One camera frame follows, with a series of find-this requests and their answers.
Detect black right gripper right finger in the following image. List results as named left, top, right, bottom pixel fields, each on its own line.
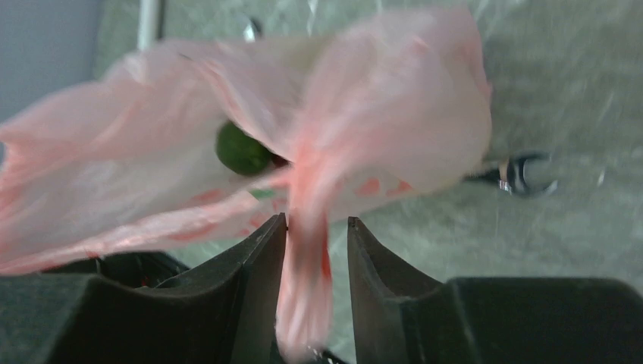
left=347, top=217, right=642, bottom=363

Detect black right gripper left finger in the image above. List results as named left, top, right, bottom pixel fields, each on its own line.
left=46, top=214, right=287, bottom=363

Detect green fake grapes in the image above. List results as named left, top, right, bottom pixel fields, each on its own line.
left=215, top=121, right=272, bottom=177

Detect pink plastic bag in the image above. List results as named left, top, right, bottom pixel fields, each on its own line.
left=1, top=5, right=491, bottom=363

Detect red handled adjustable wrench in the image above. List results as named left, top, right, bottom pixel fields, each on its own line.
left=464, top=152, right=559, bottom=198

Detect white pvc pipe frame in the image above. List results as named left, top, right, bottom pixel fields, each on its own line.
left=136, top=0, right=162, bottom=51

